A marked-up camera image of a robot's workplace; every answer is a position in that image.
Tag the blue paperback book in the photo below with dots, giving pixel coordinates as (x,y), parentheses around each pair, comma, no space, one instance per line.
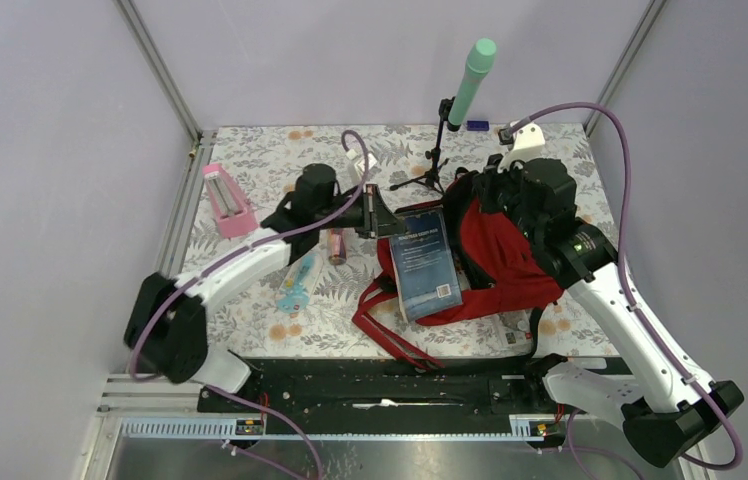
(424,269)

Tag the pink capped marker set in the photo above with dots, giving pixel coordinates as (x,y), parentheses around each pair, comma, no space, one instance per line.
(337,254)

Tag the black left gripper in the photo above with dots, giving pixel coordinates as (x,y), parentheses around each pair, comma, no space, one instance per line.
(378,219)

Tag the red student backpack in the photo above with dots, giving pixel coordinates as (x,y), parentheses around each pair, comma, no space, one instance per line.
(497,261)

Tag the black mini tripod stand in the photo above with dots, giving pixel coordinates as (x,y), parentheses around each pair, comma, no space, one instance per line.
(430,179)

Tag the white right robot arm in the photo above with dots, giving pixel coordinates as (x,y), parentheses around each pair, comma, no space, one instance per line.
(671,404)

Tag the small blue block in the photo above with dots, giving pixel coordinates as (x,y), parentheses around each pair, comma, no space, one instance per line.
(477,125)

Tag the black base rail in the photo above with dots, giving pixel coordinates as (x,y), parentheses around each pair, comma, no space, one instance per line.
(389,397)

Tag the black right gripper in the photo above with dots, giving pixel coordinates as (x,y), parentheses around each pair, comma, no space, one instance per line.
(495,171)

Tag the pink metronome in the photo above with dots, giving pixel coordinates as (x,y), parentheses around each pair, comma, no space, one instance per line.
(233,212)

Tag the mint green microphone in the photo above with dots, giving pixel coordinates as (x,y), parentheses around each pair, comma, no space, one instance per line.
(478,64)

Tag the clear plastic pouch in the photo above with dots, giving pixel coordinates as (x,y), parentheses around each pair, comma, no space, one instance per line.
(513,330)

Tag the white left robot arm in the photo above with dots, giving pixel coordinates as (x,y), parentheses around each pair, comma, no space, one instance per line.
(167,328)

